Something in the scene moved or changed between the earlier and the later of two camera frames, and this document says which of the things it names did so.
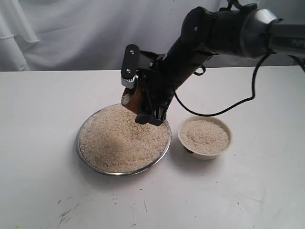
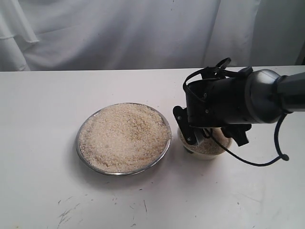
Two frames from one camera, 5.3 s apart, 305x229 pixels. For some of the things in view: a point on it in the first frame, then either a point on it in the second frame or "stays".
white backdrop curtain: (90, 35) stays
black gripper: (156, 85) to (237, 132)
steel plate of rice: (109, 141) stays
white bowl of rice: (205, 137) stays
